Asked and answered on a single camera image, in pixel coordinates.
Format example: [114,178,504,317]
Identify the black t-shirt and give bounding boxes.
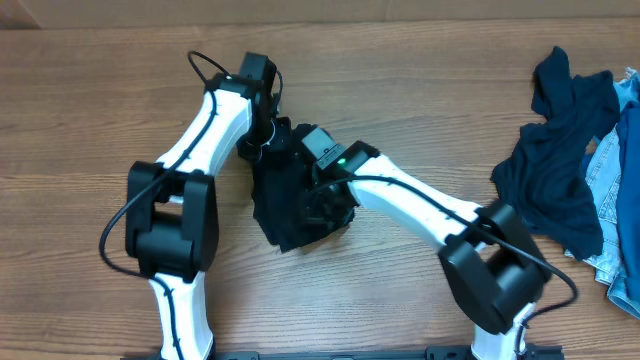
[251,124,332,253]

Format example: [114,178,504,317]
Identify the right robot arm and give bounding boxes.
[301,128,551,359]

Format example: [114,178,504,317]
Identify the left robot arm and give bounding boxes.
[125,52,281,359]

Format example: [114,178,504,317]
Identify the dark navy shirt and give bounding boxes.
[491,46,620,260]

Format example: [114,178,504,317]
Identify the light blue denim jeans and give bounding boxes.
[583,68,639,318]

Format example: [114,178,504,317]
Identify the blue garment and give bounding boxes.
[617,102,639,302]

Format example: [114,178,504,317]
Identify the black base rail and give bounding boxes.
[120,344,565,360]

